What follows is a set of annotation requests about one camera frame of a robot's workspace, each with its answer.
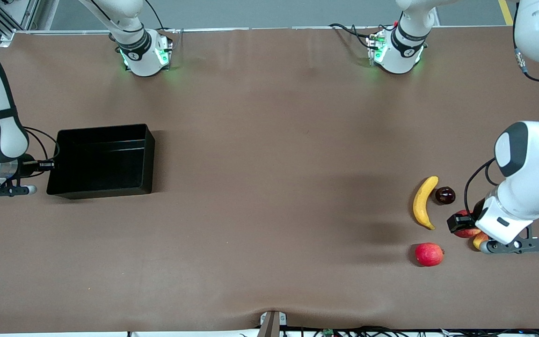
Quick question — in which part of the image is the yellow banana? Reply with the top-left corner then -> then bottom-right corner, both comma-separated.
413,176 -> 439,231

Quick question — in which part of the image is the black rectangular plastic box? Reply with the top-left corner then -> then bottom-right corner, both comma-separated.
46,123 -> 156,200

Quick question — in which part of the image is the red round apple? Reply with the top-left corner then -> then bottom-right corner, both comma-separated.
415,242 -> 445,267

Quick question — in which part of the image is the dark purple round fruit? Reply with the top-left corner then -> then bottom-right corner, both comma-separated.
435,186 -> 456,205

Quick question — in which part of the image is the brown table cover mat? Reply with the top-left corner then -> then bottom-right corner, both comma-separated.
0,26 -> 539,334

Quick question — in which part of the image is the aluminium frame profile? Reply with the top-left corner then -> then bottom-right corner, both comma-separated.
0,0 -> 41,44

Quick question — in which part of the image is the black right arm base cable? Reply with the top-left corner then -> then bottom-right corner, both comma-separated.
146,0 -> 177,47

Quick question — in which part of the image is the black arm base cable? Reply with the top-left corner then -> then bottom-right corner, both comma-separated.
146,0 -> 177,47
329,22 -> 374,50

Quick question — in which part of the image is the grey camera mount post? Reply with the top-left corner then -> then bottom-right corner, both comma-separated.
256,310 -> 288,337

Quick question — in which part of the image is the black left arm base cable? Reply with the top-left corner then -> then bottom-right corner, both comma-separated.
329,22 -> 374,50

